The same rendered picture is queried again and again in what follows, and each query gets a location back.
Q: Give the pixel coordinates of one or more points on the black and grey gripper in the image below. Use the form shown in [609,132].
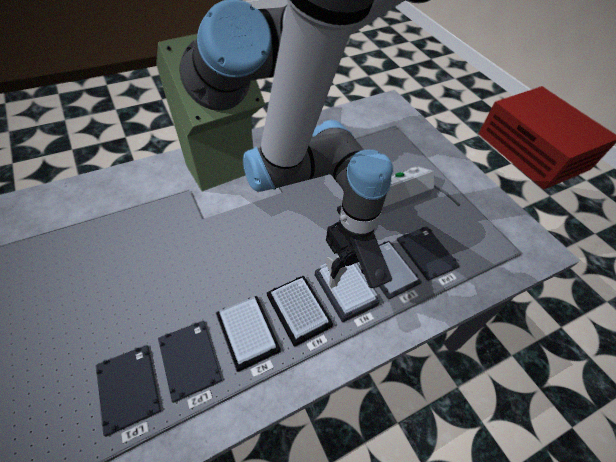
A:
[338,240]

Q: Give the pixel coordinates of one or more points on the white label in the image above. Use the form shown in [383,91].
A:
[364,319]
[134,432]
[447,279]
[317,342]
[409,296]
[262,368]
[199,399]

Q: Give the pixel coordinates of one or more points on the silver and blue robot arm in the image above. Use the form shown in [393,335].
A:
[234,40]

